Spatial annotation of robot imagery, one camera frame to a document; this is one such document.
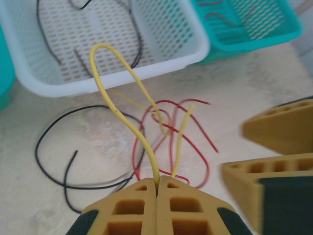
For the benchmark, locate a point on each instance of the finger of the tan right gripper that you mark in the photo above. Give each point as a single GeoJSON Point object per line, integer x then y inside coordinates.
{"type": "Point", "coordinates": [269, 171]}
{"type": "Point", "coordinates": [281, 132]}

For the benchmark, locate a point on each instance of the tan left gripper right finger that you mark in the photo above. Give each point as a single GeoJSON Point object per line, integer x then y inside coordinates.
{"type": "Point", "coordinates": [190, 213]}

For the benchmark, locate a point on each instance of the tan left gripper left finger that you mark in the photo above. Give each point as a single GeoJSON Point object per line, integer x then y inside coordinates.
{"type": "Point", "coordinates": [127, 210]}

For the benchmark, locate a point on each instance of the teal plastic basket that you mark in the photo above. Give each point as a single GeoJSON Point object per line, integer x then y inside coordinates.
{"type": "Point", "coordinates": [269, 36]}
{"type": "Point", "coordinates": [6, 73]}

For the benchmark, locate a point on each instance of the white plastic basket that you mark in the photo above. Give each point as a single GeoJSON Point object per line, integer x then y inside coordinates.
{"type": "Point", "coordinates": [171, 61]}

